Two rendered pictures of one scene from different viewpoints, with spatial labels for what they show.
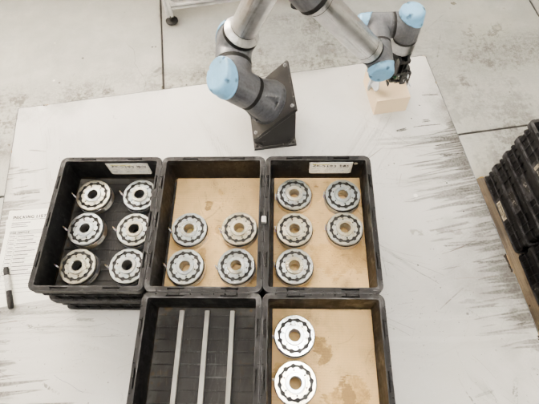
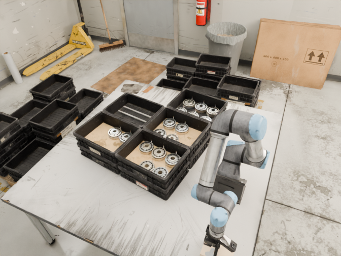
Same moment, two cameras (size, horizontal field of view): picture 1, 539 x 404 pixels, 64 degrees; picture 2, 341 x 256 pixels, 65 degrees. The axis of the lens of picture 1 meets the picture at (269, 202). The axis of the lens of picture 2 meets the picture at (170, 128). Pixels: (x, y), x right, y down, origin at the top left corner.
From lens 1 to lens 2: 1.62 m
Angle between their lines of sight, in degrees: 65
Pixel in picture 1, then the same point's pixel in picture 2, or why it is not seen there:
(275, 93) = (224, 168)
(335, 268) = (137, 160)
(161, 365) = (146, 112)
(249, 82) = (229, 152)
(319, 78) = (248, 228)
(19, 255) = not seen: hidden behind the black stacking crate
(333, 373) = (109, 143)
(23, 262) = not seen: hidden behind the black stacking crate
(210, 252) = (171, 132)
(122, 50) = not seen: outside the picture
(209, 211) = (186, 137)
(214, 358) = (138, 122)
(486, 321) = (81, 212)
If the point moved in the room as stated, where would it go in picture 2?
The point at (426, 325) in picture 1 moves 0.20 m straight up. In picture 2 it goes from (99, 191) to (93, 172)
